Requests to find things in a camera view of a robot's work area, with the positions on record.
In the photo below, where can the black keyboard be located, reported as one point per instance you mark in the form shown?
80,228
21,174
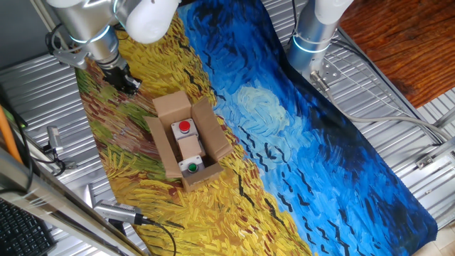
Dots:
21,231

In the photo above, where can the brown wooden board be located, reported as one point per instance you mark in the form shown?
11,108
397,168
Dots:
401,46

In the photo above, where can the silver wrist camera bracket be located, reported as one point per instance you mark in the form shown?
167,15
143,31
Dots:
71,57

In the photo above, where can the grey metal pole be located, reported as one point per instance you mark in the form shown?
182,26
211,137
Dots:
42,17

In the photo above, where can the brown cardboard box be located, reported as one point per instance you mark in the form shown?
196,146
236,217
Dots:
209,128

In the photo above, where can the painted wheat field cloth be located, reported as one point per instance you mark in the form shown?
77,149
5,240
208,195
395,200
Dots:
284,142

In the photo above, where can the small metal corner bracket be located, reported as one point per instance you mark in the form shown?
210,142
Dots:
424,161

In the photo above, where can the aluminium frame bar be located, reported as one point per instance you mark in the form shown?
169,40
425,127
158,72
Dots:
53,201

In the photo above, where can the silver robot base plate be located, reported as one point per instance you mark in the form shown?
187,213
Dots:
332,73

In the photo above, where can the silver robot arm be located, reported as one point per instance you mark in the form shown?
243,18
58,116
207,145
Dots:
89,17

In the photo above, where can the small grey camera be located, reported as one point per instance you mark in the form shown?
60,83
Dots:
54,138

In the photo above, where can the small inner cardboard box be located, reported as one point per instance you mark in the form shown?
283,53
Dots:
191,146

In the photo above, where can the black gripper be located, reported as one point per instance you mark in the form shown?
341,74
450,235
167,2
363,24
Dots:
115,76

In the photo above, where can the orange tube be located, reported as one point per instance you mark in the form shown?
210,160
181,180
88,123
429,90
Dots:
8,137

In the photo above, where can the silver ribbed camera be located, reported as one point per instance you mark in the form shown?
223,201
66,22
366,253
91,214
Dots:
117,211

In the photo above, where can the shiny metal plate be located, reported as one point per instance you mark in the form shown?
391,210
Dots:
89,195

